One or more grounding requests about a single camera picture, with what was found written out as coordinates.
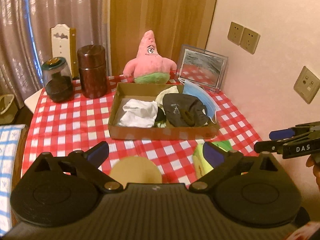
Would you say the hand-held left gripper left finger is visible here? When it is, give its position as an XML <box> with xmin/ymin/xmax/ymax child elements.
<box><xmin>34</xmin><ymin>141</ymin><xmax>126</xmax><ymax>194</ymax></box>

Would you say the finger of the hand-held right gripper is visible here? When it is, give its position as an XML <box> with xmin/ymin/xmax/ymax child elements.
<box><xmin>253</xmin><ymin>141</ymin><xmax>284</xmax><ymax>154</ymax></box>
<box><xmin>269</xmin><ymin>128</ymin><xmax>297</xmax><ymax>141</ymax></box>

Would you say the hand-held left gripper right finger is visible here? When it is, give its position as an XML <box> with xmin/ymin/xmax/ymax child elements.
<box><xmin>188</xmin><ymin>141</ymin><xmax>282</xmax><ymax>193</ymax></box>

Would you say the white cloth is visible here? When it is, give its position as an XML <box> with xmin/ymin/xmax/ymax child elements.
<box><xmin>117</xmin><ymin>99</ymin><xmax>159</xmax><ymax>128</ymax></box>

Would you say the brown cardboard box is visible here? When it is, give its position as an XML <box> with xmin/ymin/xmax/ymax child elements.
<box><xmin>108</xmin><ymin>82</ymin><xmax>221</xmax><ymax>141</ymax></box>

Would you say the blue face mask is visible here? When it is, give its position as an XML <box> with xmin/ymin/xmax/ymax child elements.
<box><xmin>182</xmin><ymin>80</ymin><xmax>218</xmax><ymax>124</ymax></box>

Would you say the cream towel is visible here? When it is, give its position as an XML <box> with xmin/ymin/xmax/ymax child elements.
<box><xmin>155</xmin><ymin>85</ymin><xmax>179</xmax><ymax>106</ymax></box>

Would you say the person's right hand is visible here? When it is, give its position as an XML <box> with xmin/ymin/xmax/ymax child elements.
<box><xmin>305</xmin><ymin>152</ymin><xmax>320</xmax><ymax>188</ymax></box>

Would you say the red checked tablecloth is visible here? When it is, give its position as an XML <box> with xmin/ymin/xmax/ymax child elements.
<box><xmin>21</xmin><ymin>70</ymin><xmax>263</xmax><ymax>188</ymax></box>

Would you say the round beige coaster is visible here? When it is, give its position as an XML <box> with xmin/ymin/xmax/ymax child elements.
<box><xmin>109</xmin><ymin>156</ymin><xmax>163</xmax><ymax>185</ymax></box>

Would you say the brown cylindrical canister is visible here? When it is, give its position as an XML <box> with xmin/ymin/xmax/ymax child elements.
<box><xmin>76</xmin><ymin>44</ymin><xmax>108</xmax><ymax>99</ymax></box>

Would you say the dark lid glass jar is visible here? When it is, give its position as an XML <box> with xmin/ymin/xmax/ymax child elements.
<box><xmin>41</xmin><ymin>57</ymin><xmax>74</xmax><ymax>103</ymax></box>

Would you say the small stool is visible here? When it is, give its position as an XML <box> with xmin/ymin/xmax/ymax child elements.
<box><xmin>24</xmin><ymin>90</ymin><xmax>42</xmax><ymax>113</ymax></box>

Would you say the blue checked blanket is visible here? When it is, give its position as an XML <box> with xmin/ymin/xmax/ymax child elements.
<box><xmin>0</xmin><ymin>124</ymin><xmax>28</xmax><ymax>231</ymax></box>

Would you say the pink starfish plush toy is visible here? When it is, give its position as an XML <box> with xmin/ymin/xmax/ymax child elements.
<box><xmin>123</xmin><ymin>30</ymin><xmax>178</xmax><ymax>84</ymax></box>

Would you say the woven basket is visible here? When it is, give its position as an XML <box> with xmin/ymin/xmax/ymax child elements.
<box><xmin>0</xmin><ymin>94</ymin><xmax>18</xmax><ymax>117</ymax></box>

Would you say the grey sheer curtain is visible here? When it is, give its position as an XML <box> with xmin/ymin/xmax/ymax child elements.
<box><xmin>0</xmin><ymin>0</ymin><xmax>112</xmax><ymax>101</ymax></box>

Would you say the orange brown curtain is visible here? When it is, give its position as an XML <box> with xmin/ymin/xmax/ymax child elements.
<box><xmin>109</xmin><ymin>0</ymin><xmax>221</xmax><ymax>77</ymax></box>

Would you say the large beige wall outlet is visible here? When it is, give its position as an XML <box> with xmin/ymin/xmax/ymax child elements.
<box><xmin>293</xmin><ymin>66</ymin><xmax>320</xmax><ymax>104</ymax></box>

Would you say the clear picture frame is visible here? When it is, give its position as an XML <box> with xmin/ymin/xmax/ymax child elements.
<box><xmin>175</xmin><ymin>44</ymin><xmax>229</xmax><ymax>92</ymax></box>

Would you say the beige wall socket plate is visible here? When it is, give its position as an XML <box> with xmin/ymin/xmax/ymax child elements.
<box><xmin>240</xmin><ymin>27</ymin><xmax>261</xmax><ymax>55</ymax></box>
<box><xmin>227</xmin><ymin>21</ymin><xmax>245</xmax><ymax>46</ymax></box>

